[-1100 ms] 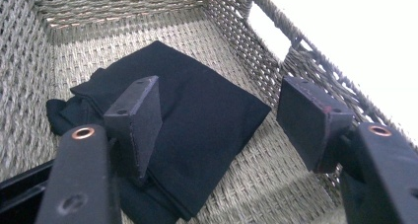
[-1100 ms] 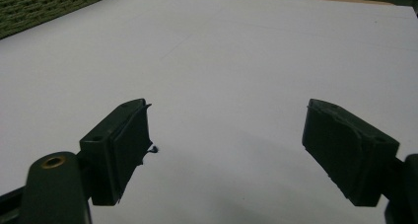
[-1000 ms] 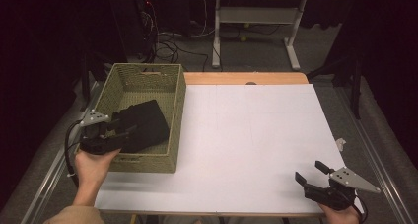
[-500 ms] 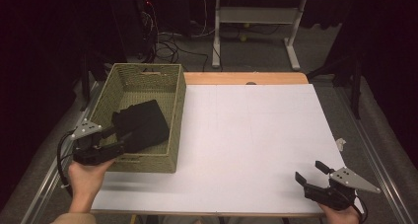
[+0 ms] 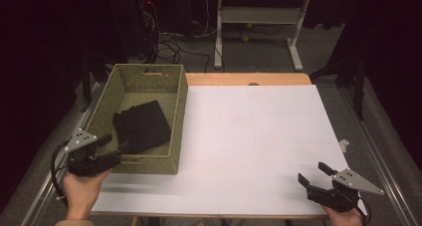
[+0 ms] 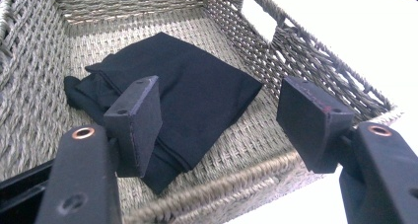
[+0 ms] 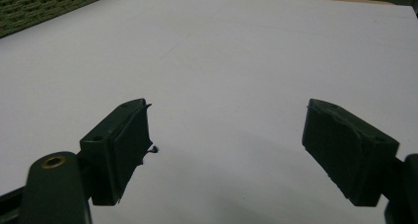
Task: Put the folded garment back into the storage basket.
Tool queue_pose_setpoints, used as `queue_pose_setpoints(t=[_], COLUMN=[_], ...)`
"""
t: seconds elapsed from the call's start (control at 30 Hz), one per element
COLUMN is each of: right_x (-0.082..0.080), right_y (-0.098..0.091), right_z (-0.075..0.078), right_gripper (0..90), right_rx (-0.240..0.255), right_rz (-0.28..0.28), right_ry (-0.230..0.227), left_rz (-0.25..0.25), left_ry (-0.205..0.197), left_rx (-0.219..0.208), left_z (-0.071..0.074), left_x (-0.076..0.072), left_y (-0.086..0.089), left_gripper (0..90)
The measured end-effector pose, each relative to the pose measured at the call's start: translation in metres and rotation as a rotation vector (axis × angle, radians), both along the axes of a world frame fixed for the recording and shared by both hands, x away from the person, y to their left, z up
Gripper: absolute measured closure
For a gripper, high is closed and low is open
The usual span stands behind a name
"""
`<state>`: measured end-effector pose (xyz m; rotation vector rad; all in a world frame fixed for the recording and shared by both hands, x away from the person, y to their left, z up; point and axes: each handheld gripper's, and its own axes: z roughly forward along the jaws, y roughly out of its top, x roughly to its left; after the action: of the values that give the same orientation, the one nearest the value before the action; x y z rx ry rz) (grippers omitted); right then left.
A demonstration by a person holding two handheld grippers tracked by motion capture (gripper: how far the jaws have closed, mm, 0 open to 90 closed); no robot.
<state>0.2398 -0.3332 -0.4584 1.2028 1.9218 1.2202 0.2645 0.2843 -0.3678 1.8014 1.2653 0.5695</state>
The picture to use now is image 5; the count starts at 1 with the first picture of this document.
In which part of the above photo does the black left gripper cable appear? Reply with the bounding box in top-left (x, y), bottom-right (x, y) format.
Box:
top-left (50, 139), bottom-right (73, 208)

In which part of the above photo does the bundle of floor cables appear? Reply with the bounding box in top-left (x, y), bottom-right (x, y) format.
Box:
top-left (141, 0), bottom-right (220, 73)

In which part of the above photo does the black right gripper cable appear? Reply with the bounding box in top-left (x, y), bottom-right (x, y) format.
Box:
top-left (353, 199), bottom-right (373, 226)

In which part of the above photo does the white metal desk frame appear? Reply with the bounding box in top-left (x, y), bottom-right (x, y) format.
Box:
top-left (213, 0), bottom-right (312, 73)

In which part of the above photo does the white board mat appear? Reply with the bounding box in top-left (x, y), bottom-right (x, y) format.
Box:
top-left (91, 84), bottom-right (353, 217)

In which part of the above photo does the black metal stand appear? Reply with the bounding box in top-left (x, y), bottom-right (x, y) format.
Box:
top-left (80, 50), bottom-right (111, 113)
top-left (310, 51), bottom-right (370, 121)

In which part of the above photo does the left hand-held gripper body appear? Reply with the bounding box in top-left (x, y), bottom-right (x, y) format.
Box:
top-left (64, 128), bottom-right (122, 178)

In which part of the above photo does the metal floor rail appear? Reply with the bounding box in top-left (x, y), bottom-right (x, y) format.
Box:
top-left (19, 82), bottom-right (103, 226)
top-left (337, 86), bottom-right (420, 226)

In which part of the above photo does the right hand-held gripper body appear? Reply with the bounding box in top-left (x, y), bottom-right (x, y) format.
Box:
top-left (307, 167), bottom-right (385, 214)

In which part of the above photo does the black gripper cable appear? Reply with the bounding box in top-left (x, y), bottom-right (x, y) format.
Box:
top-left (50, 139), bottom-right (73, 208)
top-left (353, 199), bottom-right (373, 226)

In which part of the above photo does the green woven basket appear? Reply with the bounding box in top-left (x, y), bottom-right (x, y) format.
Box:
top-left (75, 63), bottom-right (189, 175)

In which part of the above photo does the black cloth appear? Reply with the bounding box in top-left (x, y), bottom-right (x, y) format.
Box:
top-left (112, 100), bottom-right (173, 155)

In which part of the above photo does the person's right hand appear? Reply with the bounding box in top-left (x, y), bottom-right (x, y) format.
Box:
top-left (320, 204), bottom-right (366, 226)

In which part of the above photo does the person's left hand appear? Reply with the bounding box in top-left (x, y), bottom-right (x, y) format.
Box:
top-left (62, 168), bottom-right (112, 221)

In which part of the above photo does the crumpled white paper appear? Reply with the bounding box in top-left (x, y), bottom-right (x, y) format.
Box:
top-left (337, 138), bottom-right (350, 153)

